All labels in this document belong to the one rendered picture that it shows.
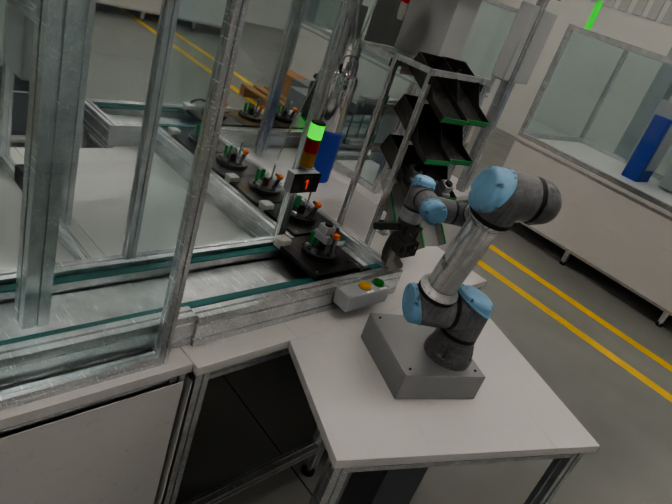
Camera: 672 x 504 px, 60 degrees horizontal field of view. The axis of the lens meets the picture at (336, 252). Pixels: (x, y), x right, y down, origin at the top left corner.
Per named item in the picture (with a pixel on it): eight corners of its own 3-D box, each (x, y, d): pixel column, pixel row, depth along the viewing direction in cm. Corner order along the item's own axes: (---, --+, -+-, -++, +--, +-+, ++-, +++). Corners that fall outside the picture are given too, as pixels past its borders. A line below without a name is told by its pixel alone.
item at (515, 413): (595, 452, 179) (600, 445, 178) (333, 469, 141) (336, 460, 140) (480, 315, 235) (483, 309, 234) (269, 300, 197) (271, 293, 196)
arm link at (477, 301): (484, 344, 171) (505, 308, 165) (445, 338, 167) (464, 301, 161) (469, 319, 181) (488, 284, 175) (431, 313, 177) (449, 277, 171)
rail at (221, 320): (393, 292, 223) (403, 269, 218) (192, 347, 160) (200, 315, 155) (383, 284, 226) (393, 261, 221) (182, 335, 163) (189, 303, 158)
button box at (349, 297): (385, 301, 207) (391, 287, 204) (345, 312, 192) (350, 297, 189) (371, 290, 210) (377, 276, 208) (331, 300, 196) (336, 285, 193)
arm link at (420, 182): (419, 181, 179) (411, 170, 186) (407, 212, 183) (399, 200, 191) (442, 186, 181) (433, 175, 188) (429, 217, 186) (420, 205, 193)
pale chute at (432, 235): (438, 246, 243) (446, 243, 240) (416, 246, 235) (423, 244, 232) (426, 182, 248) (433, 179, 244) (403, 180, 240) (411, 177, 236)
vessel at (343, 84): (347, 134, 297) (371, 61, 280) (328, 134, 287) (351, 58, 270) (329, 124, 305) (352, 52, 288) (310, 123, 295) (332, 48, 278)
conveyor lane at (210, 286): (374, 285, 223) (383, 264, 218) (181, 333, 163) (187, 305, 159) (326, 248, 239) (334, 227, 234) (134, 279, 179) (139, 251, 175)
